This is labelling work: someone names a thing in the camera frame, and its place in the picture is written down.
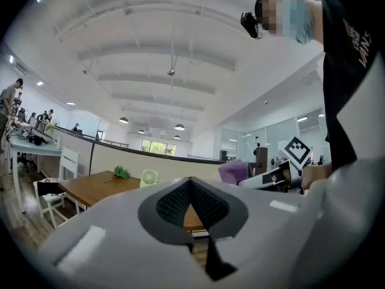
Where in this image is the purple wiping cloth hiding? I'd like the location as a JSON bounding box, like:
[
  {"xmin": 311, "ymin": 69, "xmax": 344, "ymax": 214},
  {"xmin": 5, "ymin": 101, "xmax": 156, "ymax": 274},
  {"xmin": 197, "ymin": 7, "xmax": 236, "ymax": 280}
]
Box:
[{"xmin": 218, "ymin": 159, "xmax": 254, "ymax": 187}]

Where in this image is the black head-worn camera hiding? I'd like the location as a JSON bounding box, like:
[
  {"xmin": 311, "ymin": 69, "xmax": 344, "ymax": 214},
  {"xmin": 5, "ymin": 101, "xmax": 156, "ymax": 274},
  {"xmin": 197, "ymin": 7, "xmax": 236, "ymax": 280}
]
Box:
[{"xmin": 240, "ymin": 11, "xmax": 262, "ymax": 40}]

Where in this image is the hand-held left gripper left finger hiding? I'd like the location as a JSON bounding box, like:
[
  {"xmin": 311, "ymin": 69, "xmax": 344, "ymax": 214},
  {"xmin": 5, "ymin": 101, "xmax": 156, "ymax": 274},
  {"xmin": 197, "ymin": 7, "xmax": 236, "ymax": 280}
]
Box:
[{"xmin": 138, "ymin": 176, "xmax": 195, "ymax": 246}]

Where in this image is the person's black printed t-shirt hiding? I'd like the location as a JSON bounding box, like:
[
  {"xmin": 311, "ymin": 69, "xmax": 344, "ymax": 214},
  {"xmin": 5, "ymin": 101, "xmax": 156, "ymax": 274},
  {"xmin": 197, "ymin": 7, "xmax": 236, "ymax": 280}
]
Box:
[{"xmin": 319, "ymin": 0, "xmax": 385, "ymax": 172}]

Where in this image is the white wooden chair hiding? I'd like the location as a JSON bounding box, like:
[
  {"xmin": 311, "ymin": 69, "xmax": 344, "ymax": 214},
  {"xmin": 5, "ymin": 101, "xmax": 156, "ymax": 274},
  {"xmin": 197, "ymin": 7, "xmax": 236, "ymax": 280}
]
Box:
[{"xmin": 32, "ymin": 145, "xmax": 81, "ymax": 231}]

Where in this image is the person's head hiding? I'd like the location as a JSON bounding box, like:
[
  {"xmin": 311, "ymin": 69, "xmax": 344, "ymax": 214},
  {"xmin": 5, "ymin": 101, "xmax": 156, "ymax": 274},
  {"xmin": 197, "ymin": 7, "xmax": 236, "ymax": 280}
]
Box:
[{"xmin": 254, "ymin": 0, "xmax": 325, "ymax": 45}]

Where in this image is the black bag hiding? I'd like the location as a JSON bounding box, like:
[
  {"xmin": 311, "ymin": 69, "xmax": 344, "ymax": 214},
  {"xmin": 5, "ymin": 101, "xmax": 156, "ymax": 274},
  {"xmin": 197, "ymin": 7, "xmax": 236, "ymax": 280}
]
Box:
[{"xmin": 29, "ymin": 134, "xmax": 48, "ymax": 146}]

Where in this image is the pale blue office table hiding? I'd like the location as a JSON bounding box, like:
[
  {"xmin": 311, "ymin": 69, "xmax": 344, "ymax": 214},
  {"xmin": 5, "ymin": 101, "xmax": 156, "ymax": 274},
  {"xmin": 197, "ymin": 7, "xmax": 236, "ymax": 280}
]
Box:
[{"xmin": 8, "ymin": 133, "xmax": 63, "ymax": 214}]

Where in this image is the black garment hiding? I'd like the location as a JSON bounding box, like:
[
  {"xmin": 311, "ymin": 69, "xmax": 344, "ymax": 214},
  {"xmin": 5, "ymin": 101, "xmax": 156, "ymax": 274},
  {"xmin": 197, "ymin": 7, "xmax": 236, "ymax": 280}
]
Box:
[{"xmin": 37, "ymin": 181, "xmax": 63, "ymax": 197}]

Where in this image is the artificial green leaf sprig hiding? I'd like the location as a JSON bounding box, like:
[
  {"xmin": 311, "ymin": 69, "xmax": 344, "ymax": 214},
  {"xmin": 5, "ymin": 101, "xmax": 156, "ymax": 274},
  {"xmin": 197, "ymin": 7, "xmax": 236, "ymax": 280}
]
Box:
[{"xmin": 103, "ymin": 165, "xmax": 132, "ymax": 184}]

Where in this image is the green square fan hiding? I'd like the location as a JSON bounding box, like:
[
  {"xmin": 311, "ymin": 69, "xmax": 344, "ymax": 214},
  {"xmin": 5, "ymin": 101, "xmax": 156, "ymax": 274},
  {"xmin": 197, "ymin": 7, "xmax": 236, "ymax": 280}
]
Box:
[{"xmin": 140, "ymin": 169, "xmax": 159, "ymax": 188}]

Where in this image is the window with green view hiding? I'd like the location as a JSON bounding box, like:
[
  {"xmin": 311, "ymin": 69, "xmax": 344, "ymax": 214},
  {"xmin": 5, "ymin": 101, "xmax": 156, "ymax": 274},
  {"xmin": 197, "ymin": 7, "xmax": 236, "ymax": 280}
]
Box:
[{"xmin": 141, "ymin": 139, "xmax": 177, "ymax": 157}]

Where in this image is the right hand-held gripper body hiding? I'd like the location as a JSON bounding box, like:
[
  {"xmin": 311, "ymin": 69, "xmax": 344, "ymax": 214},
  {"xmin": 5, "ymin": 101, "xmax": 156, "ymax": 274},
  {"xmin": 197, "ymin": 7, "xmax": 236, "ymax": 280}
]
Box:
[{"xmin": 239, "ymin": 136, "xmax": 312, "ymax": 194}]

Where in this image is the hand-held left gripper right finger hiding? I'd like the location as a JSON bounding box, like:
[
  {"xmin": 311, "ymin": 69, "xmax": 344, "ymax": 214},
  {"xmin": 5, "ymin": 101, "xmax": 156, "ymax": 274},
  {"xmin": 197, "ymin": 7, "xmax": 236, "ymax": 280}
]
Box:
[{"xmin": 191, "ymin": 176, "xmax": 249, "ymax": 282}]

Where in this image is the person's right forearm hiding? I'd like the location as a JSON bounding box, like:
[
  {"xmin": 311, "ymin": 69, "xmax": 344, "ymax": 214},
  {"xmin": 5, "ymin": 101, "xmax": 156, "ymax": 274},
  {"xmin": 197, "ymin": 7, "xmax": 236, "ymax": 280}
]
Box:
[{"xmin": 300, "ymin": 162, "xmax": 333, "ymax": 192}]

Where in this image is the glass office partition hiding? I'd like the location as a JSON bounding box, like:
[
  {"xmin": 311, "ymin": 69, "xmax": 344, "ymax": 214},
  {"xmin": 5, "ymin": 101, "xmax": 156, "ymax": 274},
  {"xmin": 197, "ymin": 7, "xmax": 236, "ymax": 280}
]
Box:
[{"xmin": 220, "ymin": 109, "xmax": 328, "ymax": 163}]

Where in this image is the blue face mask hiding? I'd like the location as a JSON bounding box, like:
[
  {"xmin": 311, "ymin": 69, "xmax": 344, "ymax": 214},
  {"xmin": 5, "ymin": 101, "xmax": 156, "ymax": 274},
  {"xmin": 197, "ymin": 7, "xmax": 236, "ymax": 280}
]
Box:
[{"xmin": 282, "ymin": 0, "xmax": 315, "ymax": 45}]

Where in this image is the black and white patterned cloth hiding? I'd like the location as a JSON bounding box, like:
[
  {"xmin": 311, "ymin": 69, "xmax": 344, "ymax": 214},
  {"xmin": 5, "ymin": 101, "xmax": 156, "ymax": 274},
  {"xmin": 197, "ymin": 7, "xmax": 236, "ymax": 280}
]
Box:
[{"xmin": 35, "ymin": 176, "xmax": 66, "ymax": 199}]

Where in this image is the cream partition with dark rail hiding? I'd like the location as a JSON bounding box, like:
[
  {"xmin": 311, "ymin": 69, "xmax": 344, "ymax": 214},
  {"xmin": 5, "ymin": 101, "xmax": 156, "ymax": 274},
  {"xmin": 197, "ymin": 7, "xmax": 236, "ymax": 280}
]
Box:
[{"xmin": 52, "ymin": 125, "xmax": 230, "ymax": 189}]

